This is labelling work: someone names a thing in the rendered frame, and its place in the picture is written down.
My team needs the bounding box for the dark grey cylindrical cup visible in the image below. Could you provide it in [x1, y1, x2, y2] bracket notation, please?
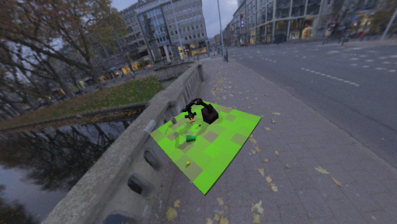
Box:
[170, 117, 177, 124]

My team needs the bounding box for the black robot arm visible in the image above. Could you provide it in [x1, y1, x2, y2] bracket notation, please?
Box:
[182, 98, 213, 117]

